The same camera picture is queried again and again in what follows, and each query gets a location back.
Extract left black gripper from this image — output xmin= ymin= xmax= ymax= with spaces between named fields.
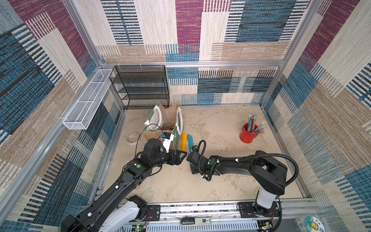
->
xmin=150 ymin=148 xmax=187 ymax=169

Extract teal utility knife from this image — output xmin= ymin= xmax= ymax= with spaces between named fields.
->
xmin=187 ymin=134 xmax=194 ymax=153

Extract yellow utility knife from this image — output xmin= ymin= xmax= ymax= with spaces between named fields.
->
xmin=181 ymin=133 xmax=188 ymax=151

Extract green Christmas burlap tote bag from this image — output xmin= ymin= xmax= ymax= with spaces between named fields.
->
xmin=143 ymin=101 xmax=184 ymax=148

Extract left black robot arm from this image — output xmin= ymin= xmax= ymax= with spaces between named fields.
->
xmin=61 ymin=138 xmax=187 ymax=232

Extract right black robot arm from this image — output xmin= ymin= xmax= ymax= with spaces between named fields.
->
xmin=187 ymin=146 xmax=299 ymax=216

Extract clear tape roll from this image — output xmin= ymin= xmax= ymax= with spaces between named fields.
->
xmin=126 ymin=132 xmax=140 ymax=146

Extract red pencil cup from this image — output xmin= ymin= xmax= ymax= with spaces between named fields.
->
xmin=239 ymin=123 xmax=258 ymax=144

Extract pencils in cup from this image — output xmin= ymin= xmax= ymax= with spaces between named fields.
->
xmin=246 ymin=114 xmax=265 ymax=134

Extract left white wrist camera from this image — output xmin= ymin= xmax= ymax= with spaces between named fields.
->
xmin=161 ymin=132 xmax=174 ymax=153

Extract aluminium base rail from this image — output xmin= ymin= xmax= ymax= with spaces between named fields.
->
xmin=75 ymin=198 xmax=322 ymax=232

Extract black wire mesh shelf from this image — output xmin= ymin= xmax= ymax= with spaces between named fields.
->
xmin=110 ymin=65 xmax=170 ymax=110

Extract white wire mesh basket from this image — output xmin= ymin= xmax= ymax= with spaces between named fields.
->
xmin=63 ymin=69 xmax=113 ymax=130

